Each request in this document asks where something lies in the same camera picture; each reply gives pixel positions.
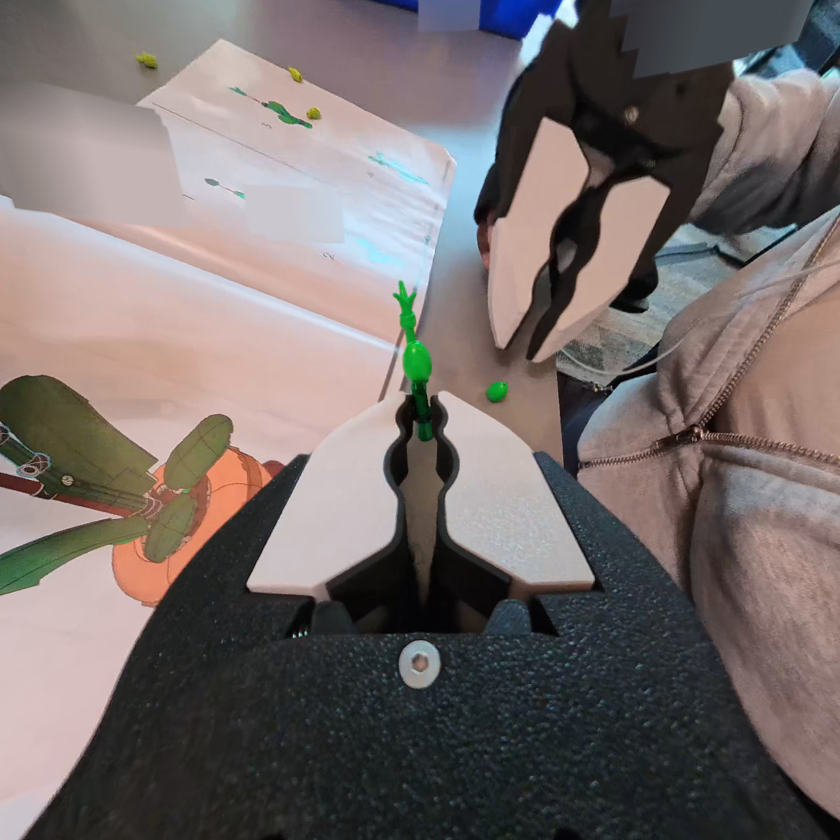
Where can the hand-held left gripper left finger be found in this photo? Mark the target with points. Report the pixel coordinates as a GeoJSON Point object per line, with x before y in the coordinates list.
{"type": "Point", "coordinates": [328, 512]}

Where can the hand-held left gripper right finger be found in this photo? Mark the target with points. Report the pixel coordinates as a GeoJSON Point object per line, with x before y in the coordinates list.
{"type": "Point", "coordinates": [512, 512]}

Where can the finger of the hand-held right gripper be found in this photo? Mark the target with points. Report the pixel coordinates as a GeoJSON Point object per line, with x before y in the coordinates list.
{"type": "Point", "coordinates": [531, 216]}
{"type": "Point", "coordinates": [623, 249]}

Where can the green toy bud piece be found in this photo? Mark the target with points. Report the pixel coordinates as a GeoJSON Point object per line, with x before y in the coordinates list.
{"type": "Point", "coordinates": [497, 392]}

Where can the green toy flower stem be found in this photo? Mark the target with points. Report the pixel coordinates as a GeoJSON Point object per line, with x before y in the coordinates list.
{"type": "Point", "coordinates": [418, 361]}

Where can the person's right forearm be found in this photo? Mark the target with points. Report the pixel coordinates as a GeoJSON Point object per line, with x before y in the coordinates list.
{"type": "Point", "coordinates": [774, 151]}

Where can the grey desk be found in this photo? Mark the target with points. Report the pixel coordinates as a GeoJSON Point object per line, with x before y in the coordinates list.
{"type": "Point", "coordinates": [394, 79]}

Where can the person's right hand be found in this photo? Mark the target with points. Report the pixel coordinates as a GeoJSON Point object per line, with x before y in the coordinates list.
{"type": "Point", "coordinates": [485, 243]}

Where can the blue storage bin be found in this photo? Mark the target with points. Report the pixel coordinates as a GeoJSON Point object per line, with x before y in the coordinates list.
{"type": "Point", "coordinates": [512, 16]}

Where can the open instruction booklet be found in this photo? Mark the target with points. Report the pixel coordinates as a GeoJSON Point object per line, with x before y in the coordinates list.
{"type": "Point", "coordinates": [197, 315]}

